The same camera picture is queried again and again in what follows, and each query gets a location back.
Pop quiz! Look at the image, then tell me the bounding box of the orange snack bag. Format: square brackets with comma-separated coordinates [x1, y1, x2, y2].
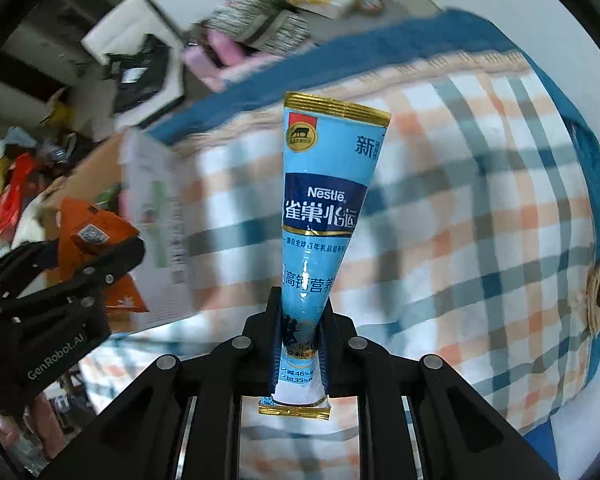
[58, 198, 148, 313]

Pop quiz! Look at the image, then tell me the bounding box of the blue Nestle milk sachet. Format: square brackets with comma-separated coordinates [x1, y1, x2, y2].
[259, 92, 391, 419]

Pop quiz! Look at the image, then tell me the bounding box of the red plastic bag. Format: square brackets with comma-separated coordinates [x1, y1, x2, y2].
[0, 153, 40, 244]

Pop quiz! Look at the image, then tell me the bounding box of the open cardboard box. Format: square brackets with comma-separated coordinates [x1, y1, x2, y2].
[40, 131, 194, 333]

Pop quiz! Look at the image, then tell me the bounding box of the black plastic bag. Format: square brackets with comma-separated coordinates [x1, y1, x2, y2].
[104, 34, 171, 114]

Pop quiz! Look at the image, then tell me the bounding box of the white leather chair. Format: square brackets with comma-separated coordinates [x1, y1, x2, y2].
[81, 0, 185, 130]

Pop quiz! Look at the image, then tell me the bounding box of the pink suitcase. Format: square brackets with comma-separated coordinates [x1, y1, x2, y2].
[181, 26, 260, 93]

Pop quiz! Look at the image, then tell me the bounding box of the black white patterned bag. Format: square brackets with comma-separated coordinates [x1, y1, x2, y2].
[206, 0, 310, 55]

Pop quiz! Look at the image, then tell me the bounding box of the plaid checkered blanket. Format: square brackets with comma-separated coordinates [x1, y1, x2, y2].
[81, 10, 600, 460]

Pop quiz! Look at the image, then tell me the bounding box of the brown tape roll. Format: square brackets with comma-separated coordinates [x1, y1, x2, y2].
[358, 0, 385, 15]

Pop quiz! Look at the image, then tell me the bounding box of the beige black tag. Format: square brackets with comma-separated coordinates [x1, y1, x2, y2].
[585, 263, 600, 337]

